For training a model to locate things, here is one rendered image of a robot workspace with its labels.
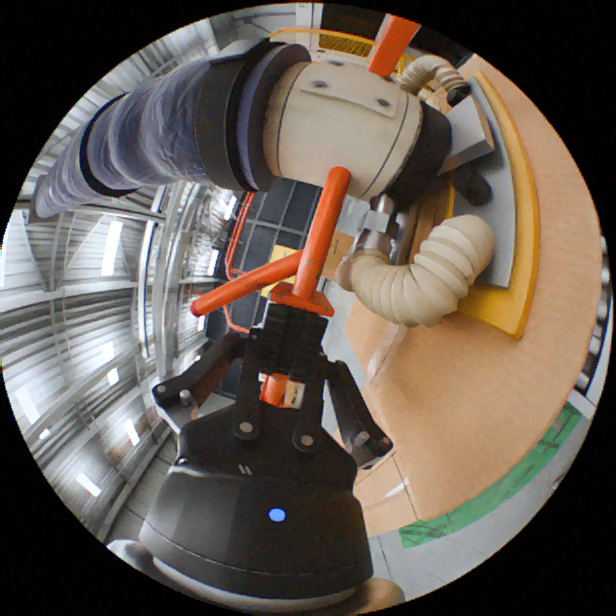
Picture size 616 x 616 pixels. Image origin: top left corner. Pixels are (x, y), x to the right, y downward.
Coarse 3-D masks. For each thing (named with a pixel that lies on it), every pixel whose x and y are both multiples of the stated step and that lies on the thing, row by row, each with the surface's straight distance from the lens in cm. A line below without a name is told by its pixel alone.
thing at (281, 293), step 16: (272, 288) 16; (288, 288) 18; (272, 304) 14; (288, 304) 15; (304, 304) 15; (320, 304) 15; (272, 320) 15; (288, 320) 15; (304, 320) 15; (320, 320) 14; (272, 336) 15; (288, 336) 16; (304, 336) 15; (320, 336) 15; (272, 352) 16; (288, 352) 17; (304, 352) 16; (272, 368) 17; (288, 368) 17; (304, 368) 16; (304, 384) 19
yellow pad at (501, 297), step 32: (448, 96) 28; (480, 96) 29; (512, 128) 22; (480, 160) 20; (512, 160) 19; (480, 192) 16; (512, 192) 16; (512, 224) 15; (512, 256) 14; (480, 288) 15; (512, 288) 13; (480, 320) 14; (512, 320) 13
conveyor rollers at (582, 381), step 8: (472, 56) 229; (464, 64) 230; (600, 224) 82; (608, 280) 75; (600, 304) 70; (600, 312) 69; (600, 320) 71; (592, 344) 67; (592, 352) 68; (584, 376) 66; (576, 384) 67; (584, 384) 66
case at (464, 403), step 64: (448, 192) 26; (576, 192) 18; (576, 256) 16; (384, 320) 27; (448, 320) 18; (576, 320) 14; (384, 384) 24; (448, 384) 17; (512, 384) 14; (448, 448) 17; (512, 448) 15
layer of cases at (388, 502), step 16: (368, 384) 130; (368, 400) 127; (336, 432) 168; (384, 464) 108; (400, 464) 98; (368, 480) 121; (384, 480) 108; (400, 480) 99; (368, 496) 121; (384, 496) 109; (400, 496) 100; (368, 512) 123; (384, 512) 111; (400, 512) 102; (416, 512) 95; (368, 528) 125; (384, 528) 113
